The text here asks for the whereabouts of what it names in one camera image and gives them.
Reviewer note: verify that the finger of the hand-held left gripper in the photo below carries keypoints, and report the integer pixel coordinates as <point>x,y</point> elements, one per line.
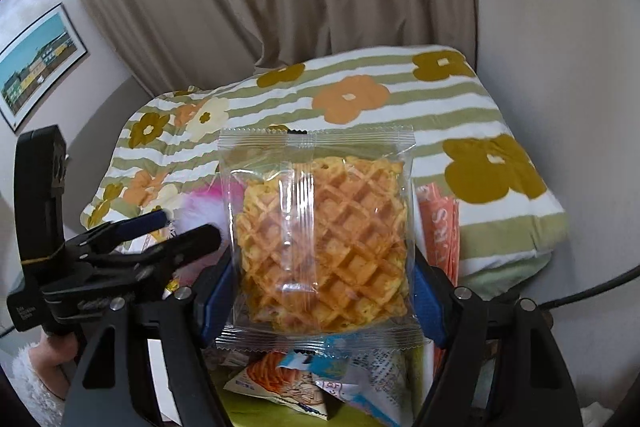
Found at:
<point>147,220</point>
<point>190,242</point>

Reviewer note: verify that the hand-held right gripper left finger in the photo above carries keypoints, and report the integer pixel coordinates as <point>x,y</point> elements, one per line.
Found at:
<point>222,289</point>

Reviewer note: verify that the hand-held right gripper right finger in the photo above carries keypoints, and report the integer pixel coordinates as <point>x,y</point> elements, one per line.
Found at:
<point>425,302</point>

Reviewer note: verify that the pink fluffy toy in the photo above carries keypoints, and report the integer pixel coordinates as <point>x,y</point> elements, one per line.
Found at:
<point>200,207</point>

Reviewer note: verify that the salmon striped snack packet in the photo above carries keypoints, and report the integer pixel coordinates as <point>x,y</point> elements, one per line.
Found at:
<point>440,227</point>

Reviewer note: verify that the blue white snack packet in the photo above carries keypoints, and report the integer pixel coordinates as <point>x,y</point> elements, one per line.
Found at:
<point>360,367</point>

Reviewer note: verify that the orange cartoon snack packet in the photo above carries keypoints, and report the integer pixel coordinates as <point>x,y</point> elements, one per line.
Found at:
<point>272,374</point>

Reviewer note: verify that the clear waffle packet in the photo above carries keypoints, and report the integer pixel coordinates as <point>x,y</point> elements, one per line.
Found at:
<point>320,232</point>

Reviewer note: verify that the person's left forearm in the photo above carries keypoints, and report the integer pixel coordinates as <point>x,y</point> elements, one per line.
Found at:
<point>25,374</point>

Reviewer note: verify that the person's left hand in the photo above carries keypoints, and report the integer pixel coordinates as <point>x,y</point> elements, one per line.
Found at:
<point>55,352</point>

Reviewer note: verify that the pale green bedding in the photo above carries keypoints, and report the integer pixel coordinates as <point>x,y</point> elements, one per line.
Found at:
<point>500,276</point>

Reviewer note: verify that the grey bed headboard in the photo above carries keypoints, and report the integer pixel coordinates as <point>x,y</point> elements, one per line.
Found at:
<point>100,117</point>

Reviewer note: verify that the floral striped blanket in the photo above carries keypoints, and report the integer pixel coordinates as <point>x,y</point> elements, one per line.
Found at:
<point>375,132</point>

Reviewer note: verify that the framed wall poster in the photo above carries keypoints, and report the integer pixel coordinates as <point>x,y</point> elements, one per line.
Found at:
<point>35,67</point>

